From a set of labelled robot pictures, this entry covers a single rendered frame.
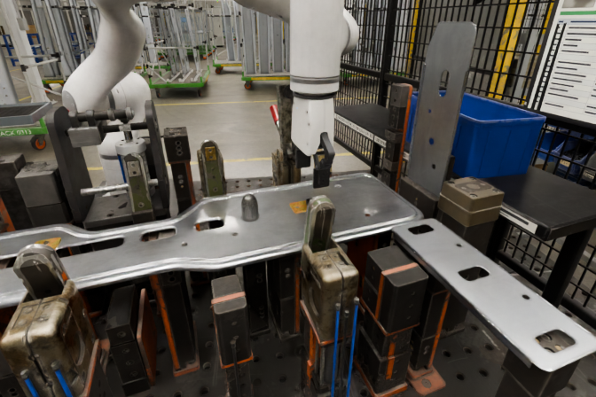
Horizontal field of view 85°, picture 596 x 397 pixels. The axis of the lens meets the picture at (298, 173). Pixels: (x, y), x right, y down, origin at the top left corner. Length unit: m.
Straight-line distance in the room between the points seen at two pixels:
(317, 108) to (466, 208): 0.32
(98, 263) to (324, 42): 0.49
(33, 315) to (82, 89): 0.67
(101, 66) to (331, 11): 0.64
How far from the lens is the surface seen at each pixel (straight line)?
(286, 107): 0.74
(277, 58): 7.67
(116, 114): 0.74
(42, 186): 0.79
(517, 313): 0.54
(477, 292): 0.54
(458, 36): 0.70
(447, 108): 0.71
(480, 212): 0.68
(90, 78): 1.02
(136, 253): 0.60
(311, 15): 0.53
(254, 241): 0.57
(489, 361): 0.88
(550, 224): 0.70
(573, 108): 0.90
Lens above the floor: 1.34
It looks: 25 degrees down
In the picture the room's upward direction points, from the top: straight up
